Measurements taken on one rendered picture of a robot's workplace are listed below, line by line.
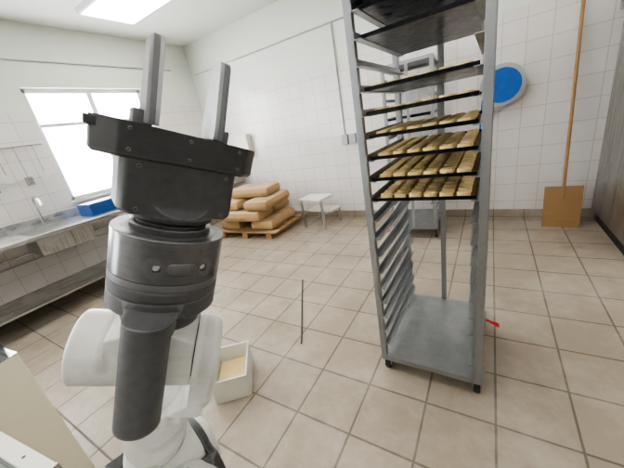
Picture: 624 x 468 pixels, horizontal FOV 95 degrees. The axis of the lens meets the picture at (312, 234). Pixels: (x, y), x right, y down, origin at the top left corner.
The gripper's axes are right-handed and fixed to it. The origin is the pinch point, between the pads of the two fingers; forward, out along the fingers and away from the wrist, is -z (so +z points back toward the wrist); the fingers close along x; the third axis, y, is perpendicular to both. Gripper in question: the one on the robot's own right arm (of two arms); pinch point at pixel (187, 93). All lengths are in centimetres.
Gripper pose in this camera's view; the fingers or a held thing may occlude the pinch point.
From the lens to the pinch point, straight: 27.0
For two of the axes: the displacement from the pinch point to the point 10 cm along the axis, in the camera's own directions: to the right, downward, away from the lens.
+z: -2.2, 9.5, 2.1
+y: -6.1, -3.0, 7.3
